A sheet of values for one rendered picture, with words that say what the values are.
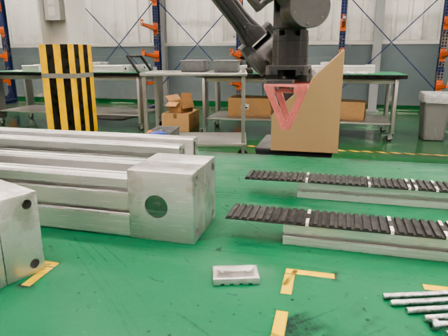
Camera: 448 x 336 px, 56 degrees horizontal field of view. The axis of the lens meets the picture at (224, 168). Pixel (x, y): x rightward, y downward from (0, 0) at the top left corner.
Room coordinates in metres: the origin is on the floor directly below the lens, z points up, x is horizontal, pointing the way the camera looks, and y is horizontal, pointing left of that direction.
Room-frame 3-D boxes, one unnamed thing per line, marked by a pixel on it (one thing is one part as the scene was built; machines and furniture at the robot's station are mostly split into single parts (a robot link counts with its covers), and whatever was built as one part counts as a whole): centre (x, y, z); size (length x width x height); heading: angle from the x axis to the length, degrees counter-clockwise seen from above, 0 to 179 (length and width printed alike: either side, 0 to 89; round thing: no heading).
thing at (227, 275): (0.42, -0.01, 0.78); 0.05 x 0.03 x 0.01; 93
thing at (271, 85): (0.69, -0.10, 0.95); 0.07 x 0.07 x 0.09; 76
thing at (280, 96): (0.74, -0.11, 0.95); 0.07 x 0.07 x 0.09; 76
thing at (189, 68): (3.88, 0.29, 0.50); 1.03 x 0.55 x 1.01; 88
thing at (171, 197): (0.57, 0.07, 0.83); 0.12 x 0.09 x 0.10; 165
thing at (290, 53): (0.71, -0.11, 1.02); 0.10 x 0.07 x 0.07; 166
